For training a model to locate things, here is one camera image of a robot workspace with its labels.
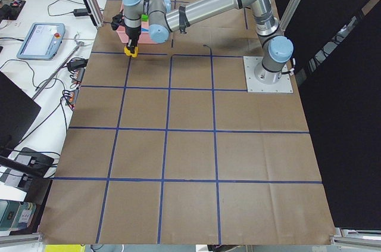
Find yellow toy block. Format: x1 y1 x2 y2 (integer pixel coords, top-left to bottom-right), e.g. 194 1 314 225
124 46 139 58

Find pink plastic box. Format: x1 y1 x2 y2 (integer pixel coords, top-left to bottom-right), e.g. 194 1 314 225
115 3 158 45

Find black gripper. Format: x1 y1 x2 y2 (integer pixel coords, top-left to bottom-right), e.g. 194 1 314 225
111 13 140 51

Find green toy block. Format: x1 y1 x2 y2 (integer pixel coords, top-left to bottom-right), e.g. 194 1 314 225
141 14 148 22

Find teach pendant tablet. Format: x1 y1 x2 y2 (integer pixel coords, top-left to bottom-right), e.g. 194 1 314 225
17 23 65 60

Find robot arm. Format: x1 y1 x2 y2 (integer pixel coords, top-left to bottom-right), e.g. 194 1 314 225
111 0 294 73

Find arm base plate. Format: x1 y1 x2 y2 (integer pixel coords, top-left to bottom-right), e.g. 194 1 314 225
243 56 293 94

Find black monitor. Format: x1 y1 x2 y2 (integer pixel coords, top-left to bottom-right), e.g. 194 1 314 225
0 73 41 157

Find metal rod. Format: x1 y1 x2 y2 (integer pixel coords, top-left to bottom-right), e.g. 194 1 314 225
32 32 85 100

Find black power adapter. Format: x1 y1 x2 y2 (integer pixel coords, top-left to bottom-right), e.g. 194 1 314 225
73 8 89 17

